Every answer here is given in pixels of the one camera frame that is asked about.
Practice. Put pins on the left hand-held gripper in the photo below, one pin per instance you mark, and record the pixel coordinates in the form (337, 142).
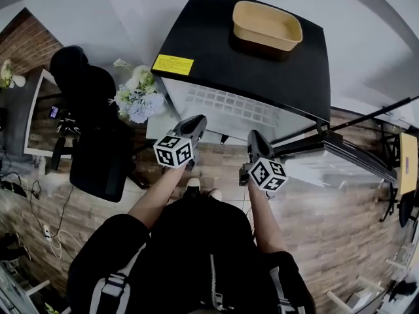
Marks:
(172, 151)

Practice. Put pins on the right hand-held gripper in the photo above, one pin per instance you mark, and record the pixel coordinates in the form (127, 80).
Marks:
(266, 173)

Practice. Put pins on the white fridge shelf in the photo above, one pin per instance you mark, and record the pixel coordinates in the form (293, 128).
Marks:
(235, 110)

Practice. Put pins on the black fridge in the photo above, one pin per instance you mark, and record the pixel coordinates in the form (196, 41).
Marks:
(248, 61)

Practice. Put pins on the person's right forearm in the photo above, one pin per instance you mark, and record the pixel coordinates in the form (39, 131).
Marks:
(265, 218)

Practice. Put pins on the person's left forearm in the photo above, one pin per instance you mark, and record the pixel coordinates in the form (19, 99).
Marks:
(157, 195)

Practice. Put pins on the person's left white shoe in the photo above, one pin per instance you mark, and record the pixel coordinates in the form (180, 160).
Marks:
(193, 184)

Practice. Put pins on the person's white shoe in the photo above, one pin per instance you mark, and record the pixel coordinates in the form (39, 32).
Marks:
(216, 194)
(193, 184)

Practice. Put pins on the person's right white shoe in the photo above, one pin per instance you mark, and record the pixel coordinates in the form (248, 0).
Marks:
(216, 194)

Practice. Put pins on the white and blue flower bouquet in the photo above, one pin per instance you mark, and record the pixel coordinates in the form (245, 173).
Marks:
(139, 93)

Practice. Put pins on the black office chair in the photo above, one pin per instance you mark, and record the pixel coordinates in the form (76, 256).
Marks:
(98, 165)

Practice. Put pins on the person's black jacket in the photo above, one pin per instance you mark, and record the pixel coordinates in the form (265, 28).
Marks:
(196, 257)

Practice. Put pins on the black stand pole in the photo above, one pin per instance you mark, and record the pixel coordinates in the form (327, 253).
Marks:
(370, 114)

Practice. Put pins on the phone with lit screen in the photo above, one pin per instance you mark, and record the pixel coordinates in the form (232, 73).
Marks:
(54, 111)

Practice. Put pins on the black swivel chair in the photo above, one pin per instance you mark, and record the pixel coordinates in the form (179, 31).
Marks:
(406, 209)

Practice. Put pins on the white framed desk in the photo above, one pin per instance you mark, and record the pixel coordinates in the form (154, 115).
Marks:
(32, 110)

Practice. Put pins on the white power strip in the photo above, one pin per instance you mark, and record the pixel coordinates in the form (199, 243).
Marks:
(46, 231)

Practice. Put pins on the tan plastic tray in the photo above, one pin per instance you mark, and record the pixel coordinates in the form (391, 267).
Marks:
(266, 25)

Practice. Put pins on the light wooden stool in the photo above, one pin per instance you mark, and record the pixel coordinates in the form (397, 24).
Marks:
(358, 298)

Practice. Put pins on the small flowers in white vase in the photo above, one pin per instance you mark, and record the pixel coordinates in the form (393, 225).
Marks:
(8, 75)

